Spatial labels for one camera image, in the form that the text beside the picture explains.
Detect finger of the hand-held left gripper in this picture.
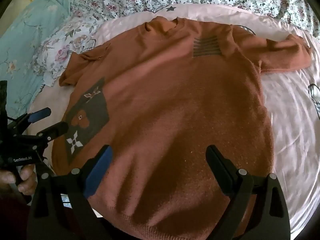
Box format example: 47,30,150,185
7,107,52,130
35,121,70,142

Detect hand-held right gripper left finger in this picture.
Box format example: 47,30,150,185
26,144,113,240

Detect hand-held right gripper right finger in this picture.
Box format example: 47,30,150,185
205,144,292,240

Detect orange knit sweater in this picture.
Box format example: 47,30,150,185
51,16,313,239

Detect person's left forearm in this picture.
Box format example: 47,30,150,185
0,182,33,240

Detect person's left hand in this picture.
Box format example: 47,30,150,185
0,164,38,202

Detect pale floral pillowcase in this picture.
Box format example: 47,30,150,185
39,11,107,88

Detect teal floral blanket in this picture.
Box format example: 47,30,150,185
0,0,74,122

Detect pink bed sheet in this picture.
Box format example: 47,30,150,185
25,4,320,233

